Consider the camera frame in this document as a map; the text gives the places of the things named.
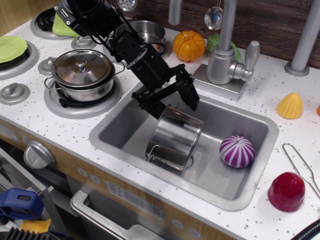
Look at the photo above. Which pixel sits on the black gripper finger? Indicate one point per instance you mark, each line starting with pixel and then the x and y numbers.
pixel 155 109
pixel 188 94

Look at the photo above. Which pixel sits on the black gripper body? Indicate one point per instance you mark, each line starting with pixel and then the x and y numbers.
pixel 158 79

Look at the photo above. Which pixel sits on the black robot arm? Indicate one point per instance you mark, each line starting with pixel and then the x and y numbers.
pixel 100 20

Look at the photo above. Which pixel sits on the grey toy sink basin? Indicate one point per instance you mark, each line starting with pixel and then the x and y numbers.
pixel 125 131

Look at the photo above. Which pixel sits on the steel pot with lid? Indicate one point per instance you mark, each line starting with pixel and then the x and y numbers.
pixel 83 75

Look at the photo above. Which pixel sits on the silver toy faucet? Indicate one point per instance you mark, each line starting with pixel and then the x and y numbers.
pixel 223 75

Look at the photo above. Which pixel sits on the orange toy pumpkin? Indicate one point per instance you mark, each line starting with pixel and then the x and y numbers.
pixel 188 45

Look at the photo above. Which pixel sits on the green toy vegetable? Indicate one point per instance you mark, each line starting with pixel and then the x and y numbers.
pixel 213 41

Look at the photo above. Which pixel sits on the hanging steel ladle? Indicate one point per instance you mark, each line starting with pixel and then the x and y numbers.
pixel 214 16

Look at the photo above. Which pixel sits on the purple striped toy onion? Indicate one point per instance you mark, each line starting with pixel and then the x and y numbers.
pixel 237 151

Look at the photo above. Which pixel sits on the hanging slotted spoon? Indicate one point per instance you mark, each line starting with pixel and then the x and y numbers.
pixel 127 5

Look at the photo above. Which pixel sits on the grey countertop knob centre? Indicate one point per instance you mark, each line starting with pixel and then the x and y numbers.
pixel 83 42

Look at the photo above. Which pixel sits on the grey countertop knob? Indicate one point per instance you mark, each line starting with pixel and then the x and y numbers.
pixel 14 93
pixel 83 42
pixel 45 66

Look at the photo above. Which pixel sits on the grey stove burner front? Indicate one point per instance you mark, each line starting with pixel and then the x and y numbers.
pixel 64 107

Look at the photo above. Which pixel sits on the grey stove burner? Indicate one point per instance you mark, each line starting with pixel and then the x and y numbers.
pixel 24 66
pixel 64 107
pixel 42 26

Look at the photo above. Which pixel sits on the yellow toy corn piece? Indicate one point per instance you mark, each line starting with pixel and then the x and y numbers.
pixel 290 107

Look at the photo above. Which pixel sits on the green cutting board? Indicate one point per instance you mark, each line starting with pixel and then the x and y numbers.
pixel 60 28

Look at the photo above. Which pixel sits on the grey countertop knob middle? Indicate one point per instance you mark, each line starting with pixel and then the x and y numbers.
pixel 45 66

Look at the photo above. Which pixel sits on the grey stove knob front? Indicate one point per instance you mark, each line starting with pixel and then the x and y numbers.
pixel 37 156

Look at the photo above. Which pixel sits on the grey stove burner back left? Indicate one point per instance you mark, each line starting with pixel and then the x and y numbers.
pixel 42 26

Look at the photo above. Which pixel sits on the grey countertop knob left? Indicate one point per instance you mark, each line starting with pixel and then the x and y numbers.
pixel 14 93

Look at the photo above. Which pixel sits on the grey stove burner far left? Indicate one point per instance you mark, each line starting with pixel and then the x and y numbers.
pixel 24 66

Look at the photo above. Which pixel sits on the red toy apple half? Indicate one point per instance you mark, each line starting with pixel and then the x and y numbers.
pixel 287 192

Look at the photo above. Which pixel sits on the green toy plate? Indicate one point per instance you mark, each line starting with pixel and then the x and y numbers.
pixel 11 47

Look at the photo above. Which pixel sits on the yellow tape piece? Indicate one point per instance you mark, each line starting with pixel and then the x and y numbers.
pixel 36 226

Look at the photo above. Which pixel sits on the blue clamp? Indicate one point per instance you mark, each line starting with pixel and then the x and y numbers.
pixel 20 204

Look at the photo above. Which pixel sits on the steel saucepan with wire handle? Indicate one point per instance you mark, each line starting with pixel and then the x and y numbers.
pixel 151 33

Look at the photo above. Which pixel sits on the grey post middle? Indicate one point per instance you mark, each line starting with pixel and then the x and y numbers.
pixel 175 12

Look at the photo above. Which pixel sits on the grey post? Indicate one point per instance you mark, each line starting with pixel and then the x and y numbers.
pixel 175 12
pixel 299 65

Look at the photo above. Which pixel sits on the grey post right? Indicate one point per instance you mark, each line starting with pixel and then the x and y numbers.
pixel 299 65

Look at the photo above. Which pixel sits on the oven door handle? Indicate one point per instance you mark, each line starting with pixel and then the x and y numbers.
pixel 136 232

